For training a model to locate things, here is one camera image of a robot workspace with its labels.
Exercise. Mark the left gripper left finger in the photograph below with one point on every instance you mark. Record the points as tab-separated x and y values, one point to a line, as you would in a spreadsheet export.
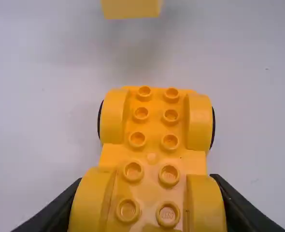
58	207

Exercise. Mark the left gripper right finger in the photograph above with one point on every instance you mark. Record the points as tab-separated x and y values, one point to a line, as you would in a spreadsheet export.
239	207

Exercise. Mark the yellow toy car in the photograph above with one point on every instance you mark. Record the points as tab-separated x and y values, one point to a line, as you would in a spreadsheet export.
152	154

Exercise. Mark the yellow toy brick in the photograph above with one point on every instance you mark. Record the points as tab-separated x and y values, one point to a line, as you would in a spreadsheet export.
132	9

